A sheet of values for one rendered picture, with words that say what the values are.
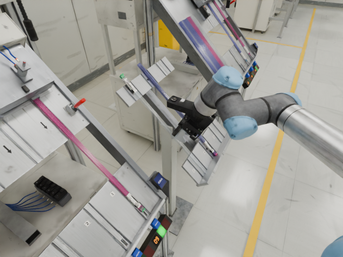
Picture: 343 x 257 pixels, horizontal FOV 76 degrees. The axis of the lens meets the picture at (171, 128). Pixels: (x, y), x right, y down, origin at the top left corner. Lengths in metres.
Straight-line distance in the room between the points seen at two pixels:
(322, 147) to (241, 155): 1.50
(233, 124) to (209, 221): 1.14
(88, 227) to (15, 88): 0.43
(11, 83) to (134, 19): 0.93
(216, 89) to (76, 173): 0.78
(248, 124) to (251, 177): 1.36
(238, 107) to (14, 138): 0.60
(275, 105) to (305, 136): 0.12
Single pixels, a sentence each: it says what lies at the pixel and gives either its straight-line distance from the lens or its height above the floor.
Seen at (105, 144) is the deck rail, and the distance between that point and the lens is 0.80.
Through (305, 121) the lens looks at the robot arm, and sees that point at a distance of 0.58.
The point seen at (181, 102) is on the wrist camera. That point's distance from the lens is 0.74.
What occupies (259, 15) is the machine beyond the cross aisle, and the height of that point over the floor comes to 0.32.
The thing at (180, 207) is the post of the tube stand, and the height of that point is 0.01.
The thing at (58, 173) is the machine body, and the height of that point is 0.62.
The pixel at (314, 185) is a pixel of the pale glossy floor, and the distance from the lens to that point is 2.06.
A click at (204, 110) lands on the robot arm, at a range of 0.66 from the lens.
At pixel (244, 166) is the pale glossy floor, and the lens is 1.95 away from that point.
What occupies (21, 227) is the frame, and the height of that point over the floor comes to 0.66.
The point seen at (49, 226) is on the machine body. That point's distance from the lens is 1.02.
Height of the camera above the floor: 1.45
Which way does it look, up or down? 42 degrees down
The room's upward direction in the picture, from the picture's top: straight up
